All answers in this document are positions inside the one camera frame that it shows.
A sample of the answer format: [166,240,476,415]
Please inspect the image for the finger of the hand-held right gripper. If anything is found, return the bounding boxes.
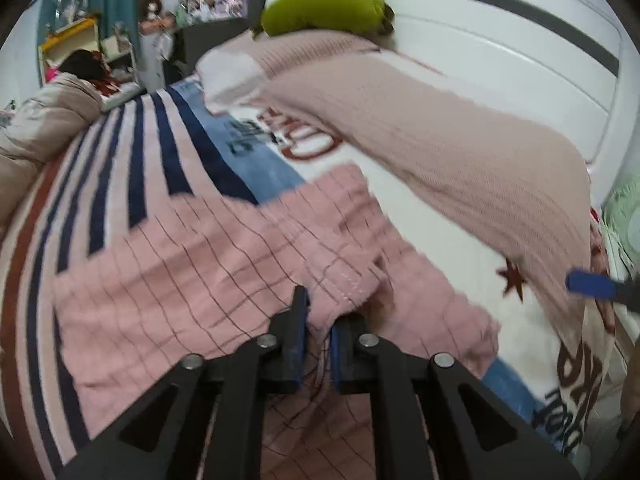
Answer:
[565,269,640,311]

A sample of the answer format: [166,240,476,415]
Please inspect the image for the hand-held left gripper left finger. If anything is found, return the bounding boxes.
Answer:
[57,285,311,480]

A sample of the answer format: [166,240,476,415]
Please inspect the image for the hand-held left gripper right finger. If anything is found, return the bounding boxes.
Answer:
[330,315,581,480]

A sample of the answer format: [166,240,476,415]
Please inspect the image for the pink checked pants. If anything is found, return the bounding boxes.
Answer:
[52,162,501,480]

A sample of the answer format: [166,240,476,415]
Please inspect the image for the light green cloth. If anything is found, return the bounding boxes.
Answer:
[602,175,640,273]

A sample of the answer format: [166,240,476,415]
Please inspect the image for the pink knit pillow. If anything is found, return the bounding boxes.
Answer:
[260,52,593,313]

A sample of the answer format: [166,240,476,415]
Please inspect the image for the striped printed blanket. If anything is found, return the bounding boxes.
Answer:
[0,77,621,480]

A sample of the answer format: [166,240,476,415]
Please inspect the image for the white headboard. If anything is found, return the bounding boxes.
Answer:
[265,0,632,196]

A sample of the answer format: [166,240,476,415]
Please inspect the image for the white and pink pillow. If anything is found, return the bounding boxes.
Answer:
[195,30,382,107]

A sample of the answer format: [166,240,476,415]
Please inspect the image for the dark bookshelf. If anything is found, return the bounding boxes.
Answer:
[172,0,268,78]

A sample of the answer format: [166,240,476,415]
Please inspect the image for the grey duvet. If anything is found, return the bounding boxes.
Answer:
[0,72,103,233]

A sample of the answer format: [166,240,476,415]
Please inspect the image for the green plush toy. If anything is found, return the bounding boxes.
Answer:
[251,0,396,40]

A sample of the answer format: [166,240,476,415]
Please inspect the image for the yellow shelf unit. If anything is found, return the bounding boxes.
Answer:
[39,17,101,68]

